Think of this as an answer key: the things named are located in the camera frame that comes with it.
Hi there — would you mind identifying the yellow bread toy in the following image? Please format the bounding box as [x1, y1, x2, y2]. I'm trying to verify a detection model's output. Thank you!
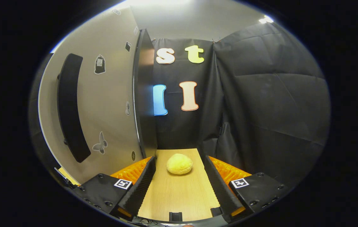
[166, 154, 194, 175]

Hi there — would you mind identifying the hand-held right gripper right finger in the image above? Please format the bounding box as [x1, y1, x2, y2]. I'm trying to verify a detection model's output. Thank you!
[204, 154, 290, 223]

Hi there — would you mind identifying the black backdrop cloth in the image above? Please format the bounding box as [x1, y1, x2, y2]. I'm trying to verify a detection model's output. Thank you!
[152, 22, 331, 189]

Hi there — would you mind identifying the long ceiling light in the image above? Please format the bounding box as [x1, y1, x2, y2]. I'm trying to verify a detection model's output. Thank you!
[116, 0, 192, 8]

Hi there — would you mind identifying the black door handle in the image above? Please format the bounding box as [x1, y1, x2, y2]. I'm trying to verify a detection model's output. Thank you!
[57, 53, 91, 163]

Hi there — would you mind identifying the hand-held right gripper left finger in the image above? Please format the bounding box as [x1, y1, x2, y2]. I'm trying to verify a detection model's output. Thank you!
[73, 156, 156, 221]

